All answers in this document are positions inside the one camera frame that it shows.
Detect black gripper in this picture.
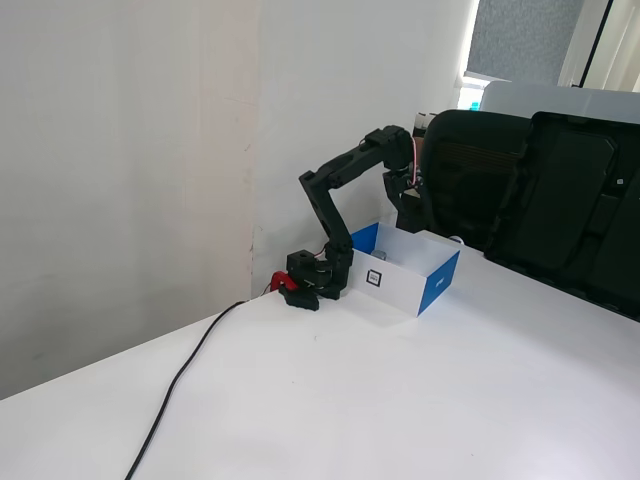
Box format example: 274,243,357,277
382,163,428,234

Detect blue and white cardboard box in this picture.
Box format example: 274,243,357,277
349,222,461,318

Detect black mesh office chair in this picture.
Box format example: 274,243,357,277
421,108,532,252

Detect red table clamp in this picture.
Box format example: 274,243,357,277
269,271,301,295

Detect black plastic hard case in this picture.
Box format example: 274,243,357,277
483,110,640,322

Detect translucent plastic storage bin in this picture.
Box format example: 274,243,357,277
478,79,640,127

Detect gray window blind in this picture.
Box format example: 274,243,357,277
466,0,585,85

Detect white gripper servo wire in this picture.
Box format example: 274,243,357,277
408,135,422,190

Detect white window frame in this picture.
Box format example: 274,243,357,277
455,0,640,95

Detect black power cable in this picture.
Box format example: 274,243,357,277
123,297,274,480

